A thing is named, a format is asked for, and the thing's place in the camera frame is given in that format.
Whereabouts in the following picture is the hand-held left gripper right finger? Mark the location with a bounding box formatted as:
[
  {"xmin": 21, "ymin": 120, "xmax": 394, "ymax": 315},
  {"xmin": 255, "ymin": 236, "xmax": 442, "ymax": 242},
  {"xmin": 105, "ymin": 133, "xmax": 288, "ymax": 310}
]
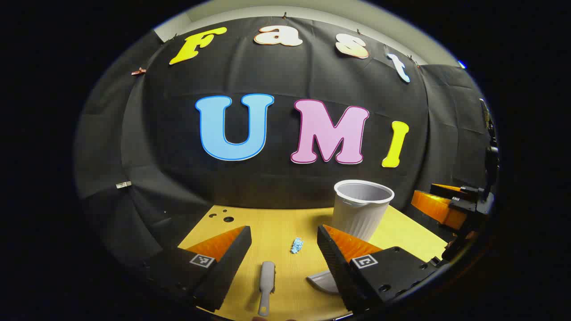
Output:
[{"xmin": 317, "ymin": 224, "xmax": 440, "ymax": 314}]

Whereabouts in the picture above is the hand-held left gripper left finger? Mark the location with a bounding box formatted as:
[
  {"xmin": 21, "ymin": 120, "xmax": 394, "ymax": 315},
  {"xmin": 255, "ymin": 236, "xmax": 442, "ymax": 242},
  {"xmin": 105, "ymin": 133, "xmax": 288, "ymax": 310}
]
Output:
[{"xmin": 147, "ymin": 225, "xmax": 253, "ymax": 313}]

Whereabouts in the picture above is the grey dustpan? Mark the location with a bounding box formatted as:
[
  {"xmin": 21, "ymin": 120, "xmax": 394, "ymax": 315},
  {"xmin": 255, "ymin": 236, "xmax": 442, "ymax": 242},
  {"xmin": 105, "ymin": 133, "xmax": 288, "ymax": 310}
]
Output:
[{"xmin": 306, "ymin": 269, "xmax": 341, "ymax": 295}]

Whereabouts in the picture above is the small grey broom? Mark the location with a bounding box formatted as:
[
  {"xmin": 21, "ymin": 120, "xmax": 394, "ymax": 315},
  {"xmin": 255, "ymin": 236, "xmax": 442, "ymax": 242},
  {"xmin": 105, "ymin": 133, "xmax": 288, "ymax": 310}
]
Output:
[{"xmin": 257, "ymin": 261, "xmax": 276, "ymax": 317}]

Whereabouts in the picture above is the grey ribbed garbage bin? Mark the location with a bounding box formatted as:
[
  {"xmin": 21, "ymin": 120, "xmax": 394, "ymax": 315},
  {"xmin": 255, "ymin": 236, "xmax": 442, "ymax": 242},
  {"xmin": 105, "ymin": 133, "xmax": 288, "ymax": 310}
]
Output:
[{"xmin": 331, "ymin": 180, "xmax": 395, "ymax": 242}]

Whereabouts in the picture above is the wooden desktop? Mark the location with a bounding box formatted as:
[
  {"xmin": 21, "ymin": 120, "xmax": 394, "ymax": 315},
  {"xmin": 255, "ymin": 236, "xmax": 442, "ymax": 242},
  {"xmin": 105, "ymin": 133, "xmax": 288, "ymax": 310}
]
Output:
[{"xmin": 178, "ymin": 205, "xmax": 449, "ymax": 321}]

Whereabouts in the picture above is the black backdrop cloth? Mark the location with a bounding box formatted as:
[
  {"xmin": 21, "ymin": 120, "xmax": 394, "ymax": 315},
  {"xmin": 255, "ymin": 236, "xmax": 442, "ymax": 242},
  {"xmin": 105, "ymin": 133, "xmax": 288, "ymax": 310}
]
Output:
[{"xmin": 74, "ymin": 16, "xmax": 496, "ymax": 268}]

